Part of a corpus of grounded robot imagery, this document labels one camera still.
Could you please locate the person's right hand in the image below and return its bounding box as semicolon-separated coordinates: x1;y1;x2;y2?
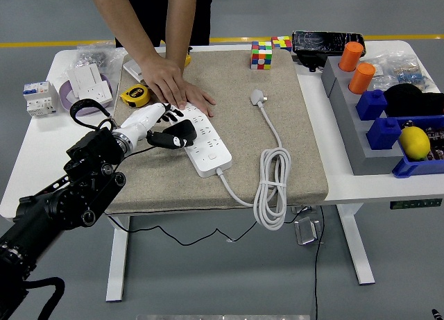
138;52;191;111

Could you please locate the person's left hand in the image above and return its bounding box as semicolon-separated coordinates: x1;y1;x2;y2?
182;76;216;119

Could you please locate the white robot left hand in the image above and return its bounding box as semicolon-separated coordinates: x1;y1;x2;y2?
116;102;195;150

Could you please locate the black plug adapter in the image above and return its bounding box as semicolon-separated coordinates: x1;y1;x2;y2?
162;119;198;140

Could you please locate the white power strip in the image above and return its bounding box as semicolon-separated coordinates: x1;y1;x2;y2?
176;103;234;178

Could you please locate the thin black adapter cord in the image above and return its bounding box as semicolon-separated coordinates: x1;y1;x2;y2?
103;144;313;247

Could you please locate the dark circuit board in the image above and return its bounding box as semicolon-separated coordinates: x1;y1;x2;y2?
402;120;444;161

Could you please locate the yellow tape measure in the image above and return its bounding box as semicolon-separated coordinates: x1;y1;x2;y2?
119;84;151;109

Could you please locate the grey-brown mat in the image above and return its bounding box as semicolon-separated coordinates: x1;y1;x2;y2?
103;49;330;215

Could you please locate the person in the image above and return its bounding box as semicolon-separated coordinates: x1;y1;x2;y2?
114;0;213;47

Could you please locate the large Rubik's cube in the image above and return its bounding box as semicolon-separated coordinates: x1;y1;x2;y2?
250;41;274;71

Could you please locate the clear bag of screws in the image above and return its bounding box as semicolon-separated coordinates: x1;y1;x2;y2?
75;40;128;78

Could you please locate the purple bowl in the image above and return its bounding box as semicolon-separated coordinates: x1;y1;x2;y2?
58;73;116;117

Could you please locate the small Rubik's cube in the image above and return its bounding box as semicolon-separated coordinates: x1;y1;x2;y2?
270;35;293;53

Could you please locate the white table leg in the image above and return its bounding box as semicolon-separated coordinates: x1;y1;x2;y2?
336;203;376;285
105;215;131;303

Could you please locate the white circuit breaker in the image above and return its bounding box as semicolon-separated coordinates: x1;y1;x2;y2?
22;81;58;119

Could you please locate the black table control panel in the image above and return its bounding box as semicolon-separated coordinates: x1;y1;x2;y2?
388;198;443;210

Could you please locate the black film-wrapped device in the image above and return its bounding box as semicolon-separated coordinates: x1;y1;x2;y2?
291;30;366;73

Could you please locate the blue plastic bin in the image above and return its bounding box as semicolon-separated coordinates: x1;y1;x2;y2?
391;115;444;179

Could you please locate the grey stepped peg holder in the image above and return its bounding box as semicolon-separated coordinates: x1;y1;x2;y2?
320;56;413;177

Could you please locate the orange cylinder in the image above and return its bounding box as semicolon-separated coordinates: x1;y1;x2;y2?
338;41;364;73
348;62;376;95

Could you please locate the blue block with knob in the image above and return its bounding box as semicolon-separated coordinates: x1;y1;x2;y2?
355;89;389;121
366;117;402;151

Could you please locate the yellow lemon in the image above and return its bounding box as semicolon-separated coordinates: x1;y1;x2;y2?
398;125;432;161

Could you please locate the clear bag of small parts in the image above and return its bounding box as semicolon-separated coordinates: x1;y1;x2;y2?
381;51;436;92

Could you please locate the black cloth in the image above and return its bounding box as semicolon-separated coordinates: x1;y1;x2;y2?
382;83;444;119

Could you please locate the white flat switch panel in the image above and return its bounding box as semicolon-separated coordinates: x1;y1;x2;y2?
123;58;145;82

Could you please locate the white power strip cord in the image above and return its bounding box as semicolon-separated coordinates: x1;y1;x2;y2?
217;87;292;232

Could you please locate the white wall socket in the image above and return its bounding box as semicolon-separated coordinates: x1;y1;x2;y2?
78;81;114;106

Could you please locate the white switch plate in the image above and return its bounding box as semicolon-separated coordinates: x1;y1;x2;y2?
67;62;103;99

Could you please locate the black floor cable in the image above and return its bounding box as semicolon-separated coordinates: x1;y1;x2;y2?
313;205;325;320

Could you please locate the small metal bracket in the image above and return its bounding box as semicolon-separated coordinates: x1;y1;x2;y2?
290;204;318;215

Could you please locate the large metal bracket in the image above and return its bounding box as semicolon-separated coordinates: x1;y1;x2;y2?
293;217;324;246

